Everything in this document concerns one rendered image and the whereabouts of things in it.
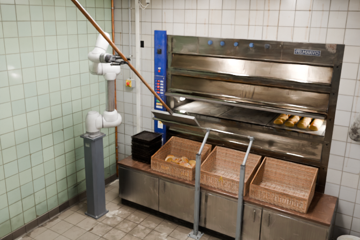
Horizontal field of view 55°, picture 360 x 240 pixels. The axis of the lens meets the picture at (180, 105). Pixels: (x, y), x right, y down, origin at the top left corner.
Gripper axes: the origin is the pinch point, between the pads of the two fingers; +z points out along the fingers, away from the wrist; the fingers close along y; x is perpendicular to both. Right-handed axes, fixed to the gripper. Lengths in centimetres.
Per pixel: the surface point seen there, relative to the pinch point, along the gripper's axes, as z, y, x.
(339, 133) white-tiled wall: 164, -28, -138
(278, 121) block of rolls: 101, -36, -153
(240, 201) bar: 89, 63, -137
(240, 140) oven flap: 64, -5, -156
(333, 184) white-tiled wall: 165, 13, -173
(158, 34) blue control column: -48, -89, -82
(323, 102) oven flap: 145, -50, -120
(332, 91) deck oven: 152, -59, -112
